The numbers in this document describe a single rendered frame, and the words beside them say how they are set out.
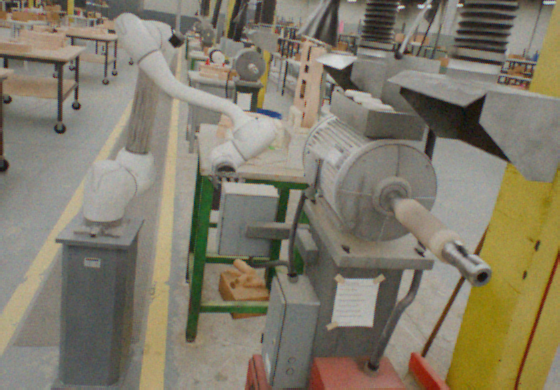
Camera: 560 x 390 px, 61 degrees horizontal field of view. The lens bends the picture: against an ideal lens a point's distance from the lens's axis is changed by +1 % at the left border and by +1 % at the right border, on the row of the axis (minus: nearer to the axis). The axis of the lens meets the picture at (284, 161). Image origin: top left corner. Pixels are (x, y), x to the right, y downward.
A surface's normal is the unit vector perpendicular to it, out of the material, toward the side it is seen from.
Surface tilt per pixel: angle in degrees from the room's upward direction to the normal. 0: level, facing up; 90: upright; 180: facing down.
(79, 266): 90
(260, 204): 90
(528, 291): 90
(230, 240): 90
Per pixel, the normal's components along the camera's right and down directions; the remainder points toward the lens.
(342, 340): 0.20, 0.29
